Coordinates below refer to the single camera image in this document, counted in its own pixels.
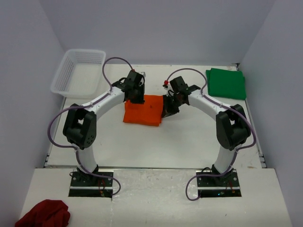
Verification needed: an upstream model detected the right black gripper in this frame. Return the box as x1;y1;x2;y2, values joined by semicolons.
161;94;185;119

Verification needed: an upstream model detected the orange t shirt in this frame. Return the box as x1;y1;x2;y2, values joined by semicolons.
123;95;163;127

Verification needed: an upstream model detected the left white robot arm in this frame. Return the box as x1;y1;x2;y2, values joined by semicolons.
63;70;145;186

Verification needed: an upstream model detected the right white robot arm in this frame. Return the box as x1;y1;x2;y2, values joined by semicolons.
161;76;251;186

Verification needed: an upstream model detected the folded green t shirt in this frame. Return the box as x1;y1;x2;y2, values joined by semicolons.
206;68;247;100

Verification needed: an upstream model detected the white plastic mesh basket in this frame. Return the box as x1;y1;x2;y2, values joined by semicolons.
50;49;106;99

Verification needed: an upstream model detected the crumpled dark red t shirt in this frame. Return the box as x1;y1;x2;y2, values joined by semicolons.
15;199;71;227

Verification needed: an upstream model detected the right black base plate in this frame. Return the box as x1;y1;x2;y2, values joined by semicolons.
196;169;241;198

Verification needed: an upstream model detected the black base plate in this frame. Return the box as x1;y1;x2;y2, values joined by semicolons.
196;169;241;198
68;170;113;198

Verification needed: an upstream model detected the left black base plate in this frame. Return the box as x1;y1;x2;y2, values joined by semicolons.
68;170;113;198

